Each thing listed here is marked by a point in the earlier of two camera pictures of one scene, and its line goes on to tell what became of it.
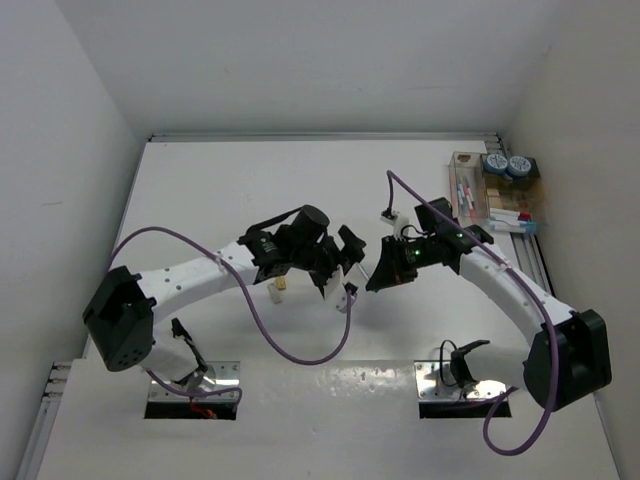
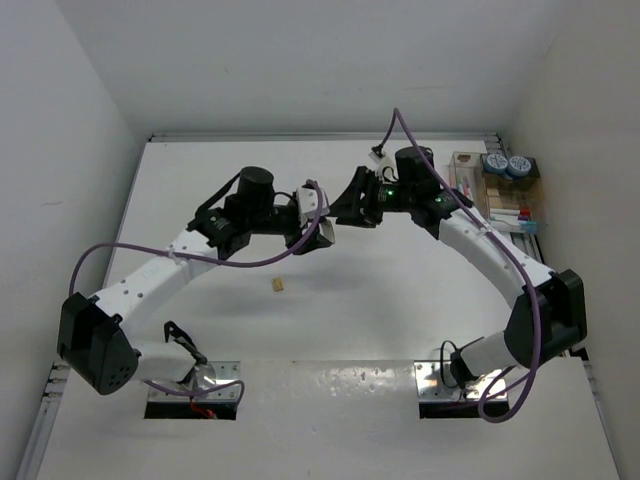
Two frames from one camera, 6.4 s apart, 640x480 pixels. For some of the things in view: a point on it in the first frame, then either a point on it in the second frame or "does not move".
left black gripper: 342,258 -> 314,239
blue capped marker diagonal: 524,227 does not move
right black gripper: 390,269 -> 354,209
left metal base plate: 220,374 does not move
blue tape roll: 518,166 does not move
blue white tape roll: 496,163 does not move
